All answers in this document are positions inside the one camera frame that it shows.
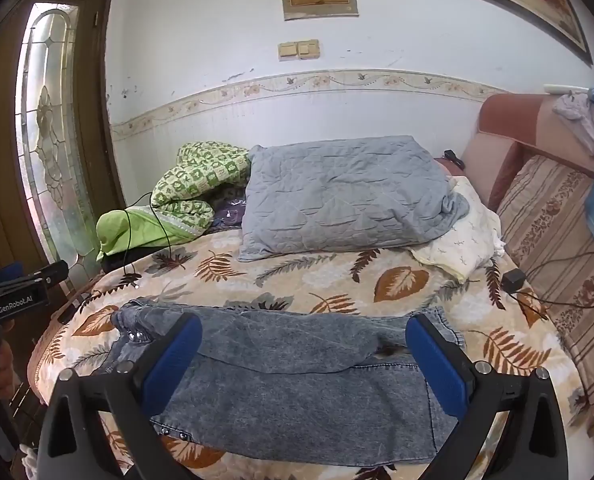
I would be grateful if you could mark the beige wall switch panel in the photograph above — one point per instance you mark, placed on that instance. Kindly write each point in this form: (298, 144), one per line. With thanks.
(299, 50)

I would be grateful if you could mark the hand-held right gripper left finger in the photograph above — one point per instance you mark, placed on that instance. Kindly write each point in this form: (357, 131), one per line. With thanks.
(172, 365)

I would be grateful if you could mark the striped floral cushion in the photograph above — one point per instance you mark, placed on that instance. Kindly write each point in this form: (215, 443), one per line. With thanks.
(552, 225)

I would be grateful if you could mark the plain green cloth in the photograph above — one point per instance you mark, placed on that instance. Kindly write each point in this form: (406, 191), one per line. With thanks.
(137, 232)

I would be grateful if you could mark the black charger adapter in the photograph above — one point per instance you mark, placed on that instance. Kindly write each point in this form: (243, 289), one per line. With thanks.
(513, 280)

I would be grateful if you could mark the purple cloth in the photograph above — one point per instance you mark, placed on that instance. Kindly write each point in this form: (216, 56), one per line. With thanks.
(227, 215)

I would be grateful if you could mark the wooden door with stained glass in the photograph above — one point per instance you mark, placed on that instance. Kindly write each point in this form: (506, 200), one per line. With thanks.
(52, 110)

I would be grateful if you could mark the small black object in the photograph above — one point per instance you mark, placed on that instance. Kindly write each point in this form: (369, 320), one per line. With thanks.
(452, 156)

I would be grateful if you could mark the grey denim pants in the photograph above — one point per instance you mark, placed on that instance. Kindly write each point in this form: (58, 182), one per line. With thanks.
(302, 385)

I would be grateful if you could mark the grey quilted pillow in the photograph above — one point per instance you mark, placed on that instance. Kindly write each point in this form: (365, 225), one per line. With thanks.
(337, 195)

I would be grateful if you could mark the leaf print blanket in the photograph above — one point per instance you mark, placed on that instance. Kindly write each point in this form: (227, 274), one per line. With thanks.
(327, 280)

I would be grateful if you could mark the cream pillow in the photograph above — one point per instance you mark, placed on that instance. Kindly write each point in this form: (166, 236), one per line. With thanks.
(467, 240)

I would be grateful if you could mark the green patterned quilt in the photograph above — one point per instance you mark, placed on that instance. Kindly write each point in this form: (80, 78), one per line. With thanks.
(197, 175)

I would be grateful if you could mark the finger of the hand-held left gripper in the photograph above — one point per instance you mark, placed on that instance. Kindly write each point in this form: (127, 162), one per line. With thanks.
(57, 271)

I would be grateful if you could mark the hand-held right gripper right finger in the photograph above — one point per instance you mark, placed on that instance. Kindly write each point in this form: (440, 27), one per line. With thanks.
(437, 365)

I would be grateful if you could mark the pale lavender cloth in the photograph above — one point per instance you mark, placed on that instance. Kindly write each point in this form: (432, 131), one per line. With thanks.
(577, 115)

